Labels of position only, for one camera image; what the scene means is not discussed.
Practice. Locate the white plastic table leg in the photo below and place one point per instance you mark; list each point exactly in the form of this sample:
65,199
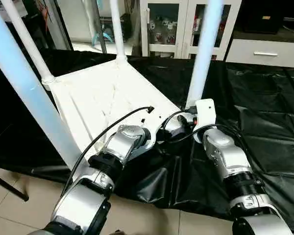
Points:
27,41
27,80
118,29
203,54

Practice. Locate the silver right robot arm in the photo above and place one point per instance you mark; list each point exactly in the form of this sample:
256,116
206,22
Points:
225,151

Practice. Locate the black mat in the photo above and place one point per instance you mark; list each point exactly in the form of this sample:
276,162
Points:
259,110

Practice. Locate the white glass-door cabinet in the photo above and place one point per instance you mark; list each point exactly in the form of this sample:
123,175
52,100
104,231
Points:
183,36

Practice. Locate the white drawer unit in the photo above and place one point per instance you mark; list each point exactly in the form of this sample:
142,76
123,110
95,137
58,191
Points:
240,54

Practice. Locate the black box with orange label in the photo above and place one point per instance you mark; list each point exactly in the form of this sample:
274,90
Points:
262,24

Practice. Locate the light blue plastic stand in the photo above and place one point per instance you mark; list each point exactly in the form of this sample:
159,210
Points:
98,37

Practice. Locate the black metal workbench leg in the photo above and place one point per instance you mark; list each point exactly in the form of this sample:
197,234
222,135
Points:
7,186

